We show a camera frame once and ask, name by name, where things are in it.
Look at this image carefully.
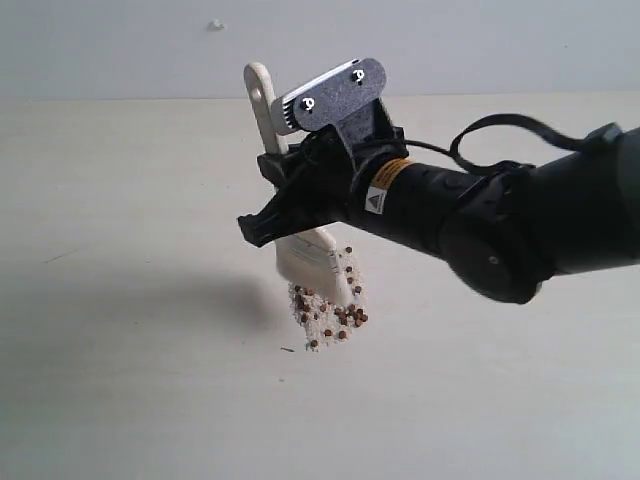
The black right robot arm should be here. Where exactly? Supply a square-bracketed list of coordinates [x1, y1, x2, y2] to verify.
[238, 120, 639, 304]

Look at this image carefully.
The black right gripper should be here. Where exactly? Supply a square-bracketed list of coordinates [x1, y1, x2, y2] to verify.
[237, 126, 405, 248]

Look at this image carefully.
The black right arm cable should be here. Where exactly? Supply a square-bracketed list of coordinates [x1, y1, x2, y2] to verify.
[399, 113, 591, 174]

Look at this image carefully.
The pile of rice and beans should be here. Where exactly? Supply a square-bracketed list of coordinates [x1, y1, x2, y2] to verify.
[288, 245, 369, 353]

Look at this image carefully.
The white wooden paint brush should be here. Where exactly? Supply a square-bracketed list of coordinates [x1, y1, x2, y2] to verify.
[238, 62, 354, 305]

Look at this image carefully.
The small white wall clip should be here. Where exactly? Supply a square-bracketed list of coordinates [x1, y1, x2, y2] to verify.
[207, 19, 226, 31]

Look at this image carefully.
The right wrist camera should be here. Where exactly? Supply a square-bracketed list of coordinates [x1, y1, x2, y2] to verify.
[270, 58, 394, 155]

